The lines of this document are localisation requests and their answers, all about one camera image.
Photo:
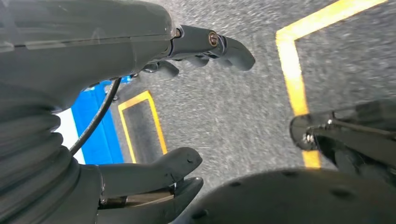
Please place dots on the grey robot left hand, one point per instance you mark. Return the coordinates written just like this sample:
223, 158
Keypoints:
77, 55

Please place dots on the blue wheeled shelf cart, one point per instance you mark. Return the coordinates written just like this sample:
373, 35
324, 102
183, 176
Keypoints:
92, 130

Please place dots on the yellow floor tape square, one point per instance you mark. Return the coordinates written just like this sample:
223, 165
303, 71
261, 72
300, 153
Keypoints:
157, 123
292, 77

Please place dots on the ribbed grey left arm sleeve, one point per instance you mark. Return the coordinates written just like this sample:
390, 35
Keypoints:
28, 160

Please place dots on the black robot foot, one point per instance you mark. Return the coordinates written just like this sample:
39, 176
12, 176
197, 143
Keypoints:
355, 145

